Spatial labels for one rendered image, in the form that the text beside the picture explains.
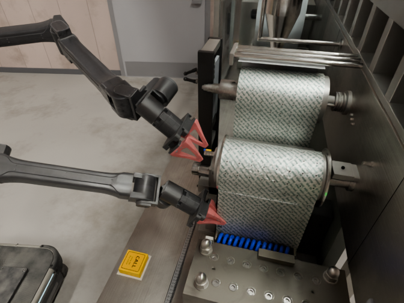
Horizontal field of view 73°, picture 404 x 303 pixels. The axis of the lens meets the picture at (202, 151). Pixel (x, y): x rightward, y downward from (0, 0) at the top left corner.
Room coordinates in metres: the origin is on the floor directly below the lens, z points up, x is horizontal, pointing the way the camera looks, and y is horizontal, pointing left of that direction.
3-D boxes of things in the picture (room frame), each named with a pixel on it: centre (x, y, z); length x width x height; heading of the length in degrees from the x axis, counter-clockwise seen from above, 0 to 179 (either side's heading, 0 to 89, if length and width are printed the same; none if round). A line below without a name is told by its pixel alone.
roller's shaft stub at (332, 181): (0.48, -0.33, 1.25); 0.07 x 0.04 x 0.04; 76
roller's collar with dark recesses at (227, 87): (0.80, -0.09, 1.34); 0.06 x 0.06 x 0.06; 76
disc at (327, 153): (0.49, -0.30, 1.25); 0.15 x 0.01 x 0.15; 166
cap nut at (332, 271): (0.35, -0.33, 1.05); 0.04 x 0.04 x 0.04
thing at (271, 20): (1.22, -0.33, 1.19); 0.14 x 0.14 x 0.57
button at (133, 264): (0.45, 0.21, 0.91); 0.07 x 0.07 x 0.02; 76
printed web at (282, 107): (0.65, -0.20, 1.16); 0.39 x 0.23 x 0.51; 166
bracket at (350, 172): (0.48, -0.34, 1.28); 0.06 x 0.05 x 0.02; 76
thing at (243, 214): (0.46, -0.16, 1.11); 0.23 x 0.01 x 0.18; 76
